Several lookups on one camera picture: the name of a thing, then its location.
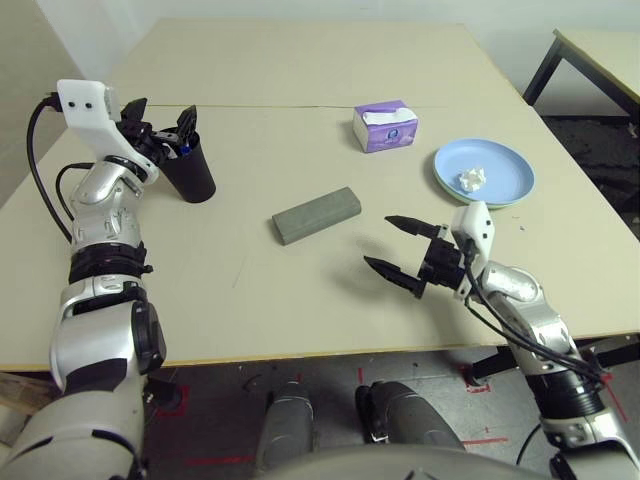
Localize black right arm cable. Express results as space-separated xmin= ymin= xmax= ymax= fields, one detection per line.
xmin=462 ymin=237 xmax=614 ymax=466

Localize grey robot leg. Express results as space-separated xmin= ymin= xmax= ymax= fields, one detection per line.
xmin=354 ymin=380 xmax=464 ymax=451
xmin=257 ymin=380 xmax=316 ymax=469

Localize grey right robot leg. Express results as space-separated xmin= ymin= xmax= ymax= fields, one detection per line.
xmin=354 ymin=380 xmax=464 ymax=451

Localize purple tissue box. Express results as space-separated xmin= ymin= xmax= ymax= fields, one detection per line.
xmin=352 ymin=100 xmax=420 ymax=154

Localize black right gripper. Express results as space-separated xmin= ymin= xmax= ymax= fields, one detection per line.
xmin=363 ymin=214 xmax=474 ymax=300

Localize blue plastic plate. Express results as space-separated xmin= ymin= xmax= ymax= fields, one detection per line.
xmin=432 ymin=138 xmax=537 ymax=206

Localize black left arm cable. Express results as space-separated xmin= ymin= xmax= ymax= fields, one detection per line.
xmin=25 ymin=92 xmax=96 ymax=245

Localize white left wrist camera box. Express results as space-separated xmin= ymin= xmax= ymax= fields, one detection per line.
xmin=55 ymin=78 xmax=161 ymax=184

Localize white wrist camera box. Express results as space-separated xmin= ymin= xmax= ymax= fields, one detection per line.
xmin=55 ymin=78 xmax=161 ymax=184
xmin=449 ymin=200 xmax=497 ymax=301

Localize grey left robot leg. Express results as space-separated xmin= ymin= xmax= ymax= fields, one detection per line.
xmin=257 ymin=380 xmax=316 ymax=469

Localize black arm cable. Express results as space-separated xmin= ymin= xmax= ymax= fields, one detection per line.
xmin=462 ymin=237 xmax=614 ymax=466
xmin=25 ymin=92 xmax=96 ymax=245

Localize black table foot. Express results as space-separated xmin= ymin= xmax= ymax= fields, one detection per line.
xmin=144 ymin=374 xmax=184 ymax=411
xmin=467 ymin=337 xmax=640 ymax=386

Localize white tissue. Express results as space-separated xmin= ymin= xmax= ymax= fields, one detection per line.
xmin=457 ymin=167 xmax=488 ymax=192

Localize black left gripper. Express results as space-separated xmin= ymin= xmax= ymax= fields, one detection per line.
xmin=118 ymin=97 xmax=200 ymax=166

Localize grey robot torso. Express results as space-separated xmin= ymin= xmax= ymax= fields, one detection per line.
xmin=254 ymin=442 xmax=551 ymax=480

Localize grey glasses case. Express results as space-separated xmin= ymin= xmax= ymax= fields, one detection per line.
xmin=271 ymin=186 xmax=362 ymax=246

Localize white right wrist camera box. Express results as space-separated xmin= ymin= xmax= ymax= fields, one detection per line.
xmin=449 ymin=200 xmax=497 ymax=301

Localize beige side table black frame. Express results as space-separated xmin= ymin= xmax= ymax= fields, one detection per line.
xmin=522 ymin=28 xmax=640 ymax=119

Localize black plastic cup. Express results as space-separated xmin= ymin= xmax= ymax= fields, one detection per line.
xmin=155 ymin=125 xmax=217 ymax=204

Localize green plastic plate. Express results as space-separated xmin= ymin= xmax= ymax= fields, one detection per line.
xmin=433 ymin=172 xmax=526 ymax=211

